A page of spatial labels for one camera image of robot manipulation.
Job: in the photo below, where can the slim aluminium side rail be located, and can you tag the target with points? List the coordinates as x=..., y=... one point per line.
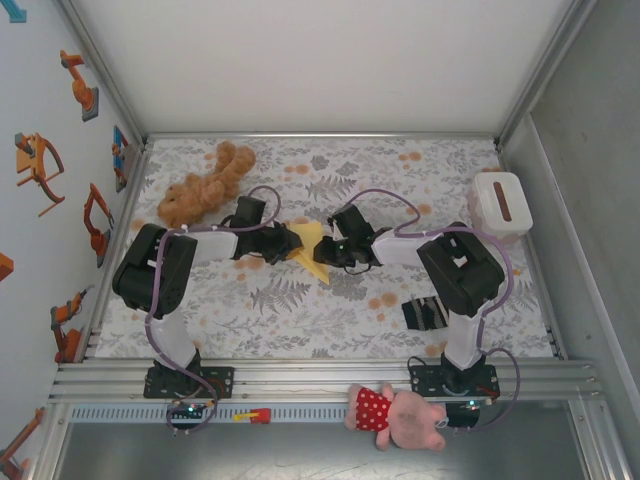
x=122, y=225

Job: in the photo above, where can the wide grooved aluminium rail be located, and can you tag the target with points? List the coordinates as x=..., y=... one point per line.
x=310, y=375

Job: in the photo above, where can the pink plush pig red dress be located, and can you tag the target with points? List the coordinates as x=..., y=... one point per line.
x=400, y=415

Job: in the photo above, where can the blue orange wall sticker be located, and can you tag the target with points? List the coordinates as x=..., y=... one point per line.
x=119, y=150

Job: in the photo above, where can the black white striped sock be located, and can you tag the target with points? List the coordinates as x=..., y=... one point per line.
x=425, y=315

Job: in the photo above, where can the white tissue box brown slot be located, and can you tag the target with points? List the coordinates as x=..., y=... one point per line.
x=515, y=200

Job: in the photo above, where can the orange curved gripper wall sticker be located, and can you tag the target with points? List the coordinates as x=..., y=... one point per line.
x=30, y=162

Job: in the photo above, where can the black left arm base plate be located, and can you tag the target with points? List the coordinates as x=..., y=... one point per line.
x=222, y=380

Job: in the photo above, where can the floral patterned table mat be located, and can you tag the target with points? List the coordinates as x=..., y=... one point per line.
x=300, y=320

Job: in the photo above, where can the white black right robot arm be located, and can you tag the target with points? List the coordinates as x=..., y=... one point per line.
x=462, y=340

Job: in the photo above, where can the thin aluminium frame rail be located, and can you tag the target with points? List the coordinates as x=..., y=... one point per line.
x=320, y=135

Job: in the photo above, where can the brown teddy bear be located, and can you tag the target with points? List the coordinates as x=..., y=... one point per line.
x=210, y=190

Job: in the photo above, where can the yellow paper sheet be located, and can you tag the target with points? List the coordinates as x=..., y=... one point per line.
x=312, y=235

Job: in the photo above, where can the aluminium frame post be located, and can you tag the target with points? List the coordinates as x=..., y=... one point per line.
x=542, y=75
x=109, y=75

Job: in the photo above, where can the orange block wall sticker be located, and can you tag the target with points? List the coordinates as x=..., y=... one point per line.
x=5, y=267

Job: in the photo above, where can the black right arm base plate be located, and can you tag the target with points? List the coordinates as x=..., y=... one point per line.
x=425, y=380

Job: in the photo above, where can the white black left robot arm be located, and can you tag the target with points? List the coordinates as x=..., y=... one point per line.
x=170, y=340

